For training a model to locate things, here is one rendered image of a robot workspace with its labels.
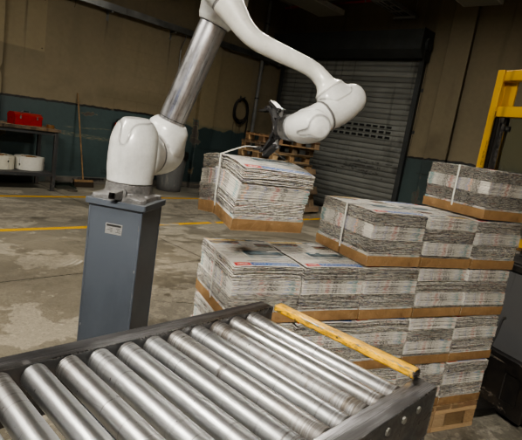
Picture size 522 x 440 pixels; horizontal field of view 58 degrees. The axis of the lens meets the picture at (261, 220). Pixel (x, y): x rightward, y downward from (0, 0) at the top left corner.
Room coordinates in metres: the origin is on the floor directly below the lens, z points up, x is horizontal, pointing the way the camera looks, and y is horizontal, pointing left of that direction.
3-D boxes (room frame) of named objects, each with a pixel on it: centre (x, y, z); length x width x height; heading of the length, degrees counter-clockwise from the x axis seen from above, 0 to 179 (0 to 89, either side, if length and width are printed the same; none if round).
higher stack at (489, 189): (2.33, -1.02, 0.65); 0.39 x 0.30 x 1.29; 26
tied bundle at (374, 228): (2.07, -0.48, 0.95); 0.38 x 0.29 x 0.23; 28
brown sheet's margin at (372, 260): (2.06, -0.48, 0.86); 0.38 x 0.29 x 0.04; 28
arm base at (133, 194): (1.58, 0.47, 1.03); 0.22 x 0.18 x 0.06; 174
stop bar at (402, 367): (1.15, -0.25, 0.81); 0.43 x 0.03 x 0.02; 48
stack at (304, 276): (2.01, -0.37, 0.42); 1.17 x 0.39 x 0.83; 116
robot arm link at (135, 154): (1.61, 0.46, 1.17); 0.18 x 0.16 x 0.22; 169
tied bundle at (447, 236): (2.20, -0.75, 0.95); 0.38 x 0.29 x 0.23; 25
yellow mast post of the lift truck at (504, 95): (2.82, -1.26, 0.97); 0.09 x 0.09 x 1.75; 26
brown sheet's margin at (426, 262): (2.20, -0.75, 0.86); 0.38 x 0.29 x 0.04; 25
